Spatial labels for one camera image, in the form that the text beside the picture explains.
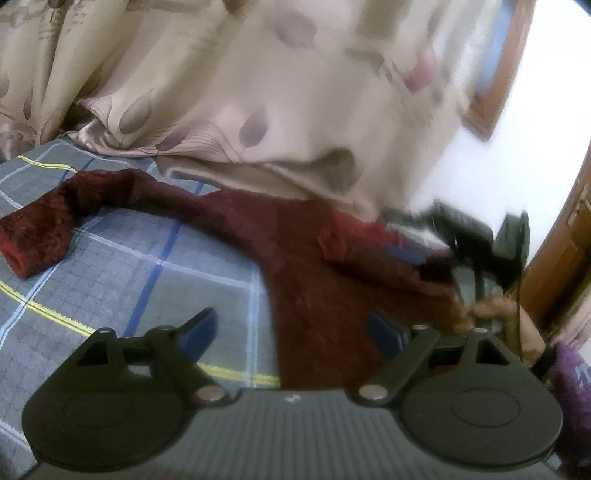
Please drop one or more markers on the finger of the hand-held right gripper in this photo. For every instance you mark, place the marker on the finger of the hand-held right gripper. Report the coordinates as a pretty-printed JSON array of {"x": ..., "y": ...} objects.
[{"x": 415, "y": 256}]

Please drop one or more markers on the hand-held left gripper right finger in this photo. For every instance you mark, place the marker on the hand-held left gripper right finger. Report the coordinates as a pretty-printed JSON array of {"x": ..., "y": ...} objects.
[{"x": 384, "y": 334}]

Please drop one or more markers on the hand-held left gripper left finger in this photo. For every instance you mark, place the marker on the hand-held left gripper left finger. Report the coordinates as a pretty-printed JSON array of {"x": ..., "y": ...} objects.
[{"x": 199, "y": 332}]

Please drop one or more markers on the dark red knit sweater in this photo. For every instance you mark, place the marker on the dark red knit sweater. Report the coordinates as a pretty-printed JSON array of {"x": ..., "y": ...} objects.
[{"x": 300, "y": 258}]

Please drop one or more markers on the person's right hand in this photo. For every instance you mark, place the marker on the person's right hand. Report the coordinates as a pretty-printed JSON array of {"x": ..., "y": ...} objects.
[{"x": 485, "y": 314}]

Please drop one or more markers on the brown wooden door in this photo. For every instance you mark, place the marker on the brown wooden door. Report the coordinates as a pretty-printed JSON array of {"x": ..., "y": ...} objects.
[{"x": 554, "y": 258}]

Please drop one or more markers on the grey plaid bed sheet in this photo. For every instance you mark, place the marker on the grey plaid bed sheet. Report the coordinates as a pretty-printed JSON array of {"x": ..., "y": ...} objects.
[{"x": 115, "y": 277}]

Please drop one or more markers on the purple clothing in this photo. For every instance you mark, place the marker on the purple clothing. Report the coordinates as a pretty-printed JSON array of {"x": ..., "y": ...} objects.
[{"x": 572, "y": 392}]

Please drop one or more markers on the beige leaf-print curtain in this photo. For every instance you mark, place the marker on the beige leaf-print curtain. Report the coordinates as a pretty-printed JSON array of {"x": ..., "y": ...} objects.
[{"x": 231, "y": 69}]

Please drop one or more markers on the wooden picture frame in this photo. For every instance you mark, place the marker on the wooden picture frame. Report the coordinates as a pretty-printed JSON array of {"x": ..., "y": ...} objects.
[{"x": 480, "y": 115}]

